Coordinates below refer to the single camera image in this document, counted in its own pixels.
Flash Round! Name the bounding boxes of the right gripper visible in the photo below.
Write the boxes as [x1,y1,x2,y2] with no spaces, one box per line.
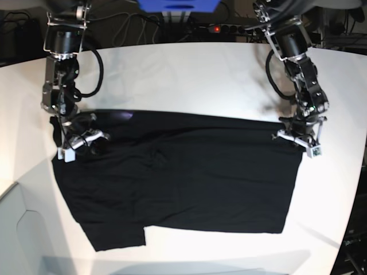
[58,113,111,156]

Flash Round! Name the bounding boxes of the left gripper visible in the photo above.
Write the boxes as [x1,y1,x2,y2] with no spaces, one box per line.
[272,116,327,149]

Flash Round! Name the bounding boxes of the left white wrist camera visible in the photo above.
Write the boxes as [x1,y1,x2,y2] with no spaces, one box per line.
[306,145,322,158]

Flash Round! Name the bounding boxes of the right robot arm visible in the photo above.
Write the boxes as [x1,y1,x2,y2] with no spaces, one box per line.
[41,1,109,162]

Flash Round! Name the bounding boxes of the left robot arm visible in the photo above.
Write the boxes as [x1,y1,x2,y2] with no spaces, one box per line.
[253,1,329,156]

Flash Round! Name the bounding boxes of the blue plastic box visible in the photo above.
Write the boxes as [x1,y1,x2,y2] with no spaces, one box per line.
[138,0,220,13]

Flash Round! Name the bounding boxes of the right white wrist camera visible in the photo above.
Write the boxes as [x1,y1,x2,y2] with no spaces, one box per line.
[57,147,76,163]

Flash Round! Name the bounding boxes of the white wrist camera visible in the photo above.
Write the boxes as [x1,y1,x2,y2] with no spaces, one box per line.
[57,147,76,163]
[306,145,322,158]

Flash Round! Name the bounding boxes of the black T-shirt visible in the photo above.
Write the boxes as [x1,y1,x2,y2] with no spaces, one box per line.
[52,111,303,251]

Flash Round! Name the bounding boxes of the black power strip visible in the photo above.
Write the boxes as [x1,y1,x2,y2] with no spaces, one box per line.
[197,24,263,37]

